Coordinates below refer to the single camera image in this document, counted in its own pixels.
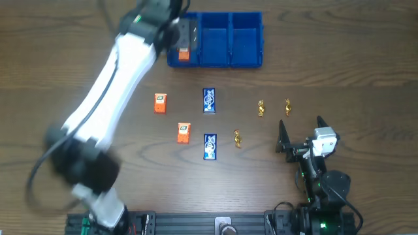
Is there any blue candy pack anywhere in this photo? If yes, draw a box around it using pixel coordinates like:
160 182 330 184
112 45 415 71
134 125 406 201
202 87 216 114
203 133 217 161

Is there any blue tray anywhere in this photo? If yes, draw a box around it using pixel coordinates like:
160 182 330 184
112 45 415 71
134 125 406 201
167 11 264 69

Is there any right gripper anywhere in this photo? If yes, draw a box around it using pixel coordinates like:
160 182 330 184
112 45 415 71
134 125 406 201
275 115 330 163

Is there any mounting rail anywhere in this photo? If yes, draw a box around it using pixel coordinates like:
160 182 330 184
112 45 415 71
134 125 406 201
65 211 357 235

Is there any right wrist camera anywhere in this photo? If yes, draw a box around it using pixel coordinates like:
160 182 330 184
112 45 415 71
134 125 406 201
303 126 338 160

